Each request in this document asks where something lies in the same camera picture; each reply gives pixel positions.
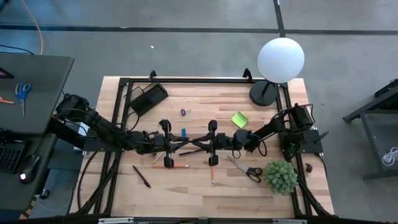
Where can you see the black mesh desk organizer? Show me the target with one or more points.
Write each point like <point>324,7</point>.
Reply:
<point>149,98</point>

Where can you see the green sticky note pad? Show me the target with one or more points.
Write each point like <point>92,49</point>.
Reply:
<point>239,119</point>

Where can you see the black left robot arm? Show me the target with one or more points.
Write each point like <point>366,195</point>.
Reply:
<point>102,126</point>

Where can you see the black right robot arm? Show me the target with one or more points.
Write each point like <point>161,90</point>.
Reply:
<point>273,126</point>

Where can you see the black aluminium table frame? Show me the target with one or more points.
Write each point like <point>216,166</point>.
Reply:
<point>202,80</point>

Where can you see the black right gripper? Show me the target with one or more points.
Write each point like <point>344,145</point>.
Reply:
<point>222,141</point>

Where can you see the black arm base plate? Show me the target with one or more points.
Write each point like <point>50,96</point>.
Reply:
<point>311,140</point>
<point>93,146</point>

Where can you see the white globe table lamp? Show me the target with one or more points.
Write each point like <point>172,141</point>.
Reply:
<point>280,60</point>

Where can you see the small brown object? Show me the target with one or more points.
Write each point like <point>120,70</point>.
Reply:
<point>308,167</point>

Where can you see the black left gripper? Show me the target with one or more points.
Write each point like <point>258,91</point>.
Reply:
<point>168,143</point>

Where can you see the white box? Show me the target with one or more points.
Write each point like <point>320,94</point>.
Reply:
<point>82,129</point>

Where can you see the green artificial plant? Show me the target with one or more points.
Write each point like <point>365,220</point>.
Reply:
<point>281,176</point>

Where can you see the black metal cart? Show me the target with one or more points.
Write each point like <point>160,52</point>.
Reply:
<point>373,102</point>

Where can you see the orange pen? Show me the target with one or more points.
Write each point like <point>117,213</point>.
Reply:
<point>7,101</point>

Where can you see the black binder clip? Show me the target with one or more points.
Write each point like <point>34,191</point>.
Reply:
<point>184,112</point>

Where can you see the dark computer desk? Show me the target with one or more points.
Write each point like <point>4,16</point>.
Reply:
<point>12,193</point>

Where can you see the grey side table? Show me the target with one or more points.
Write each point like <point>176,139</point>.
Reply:
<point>46,93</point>

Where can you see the black computer mouse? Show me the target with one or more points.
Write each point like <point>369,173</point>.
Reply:
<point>29,169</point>

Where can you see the black marker pen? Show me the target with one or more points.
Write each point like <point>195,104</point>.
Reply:
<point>192,152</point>

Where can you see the black keyboard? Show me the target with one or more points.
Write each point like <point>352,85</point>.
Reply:
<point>11,157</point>

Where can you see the black round caster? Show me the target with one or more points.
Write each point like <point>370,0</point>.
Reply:
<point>45,194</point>

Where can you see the red and black tablet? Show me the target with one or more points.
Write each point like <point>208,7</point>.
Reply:
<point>4,74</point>

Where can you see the orange pencil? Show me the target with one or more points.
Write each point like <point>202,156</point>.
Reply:
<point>180,166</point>
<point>212,175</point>

